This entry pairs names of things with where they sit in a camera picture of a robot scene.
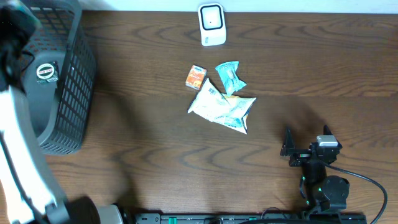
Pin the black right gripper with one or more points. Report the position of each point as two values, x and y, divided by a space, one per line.
298 158

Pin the white wiper sheet bag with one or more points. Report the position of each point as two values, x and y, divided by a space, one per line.
230 111

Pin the teal snack packet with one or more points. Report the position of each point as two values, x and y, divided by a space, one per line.
229 78

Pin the orange Kleenex tissue pack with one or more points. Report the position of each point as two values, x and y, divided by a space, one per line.
195 77

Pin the green Zam-Buk tin box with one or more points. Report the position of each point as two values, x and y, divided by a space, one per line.
47 73

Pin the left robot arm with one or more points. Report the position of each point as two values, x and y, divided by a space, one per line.
32 193

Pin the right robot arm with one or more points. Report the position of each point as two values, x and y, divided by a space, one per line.
324 193

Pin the white barcode scanner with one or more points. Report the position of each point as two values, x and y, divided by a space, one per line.
212 24

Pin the dark grey mesh basket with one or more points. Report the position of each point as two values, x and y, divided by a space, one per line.
59 111

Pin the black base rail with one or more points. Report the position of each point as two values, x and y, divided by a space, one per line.
156 218

